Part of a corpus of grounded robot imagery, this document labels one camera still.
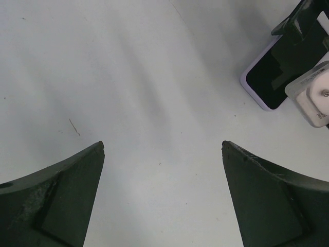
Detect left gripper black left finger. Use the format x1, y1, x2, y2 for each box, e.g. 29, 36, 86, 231
1, 142, 105, 246

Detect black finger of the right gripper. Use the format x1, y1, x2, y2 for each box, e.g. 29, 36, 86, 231
271, 0, 328, 41

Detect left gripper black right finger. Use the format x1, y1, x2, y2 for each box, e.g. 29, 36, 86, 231
222, 141, 328, 246

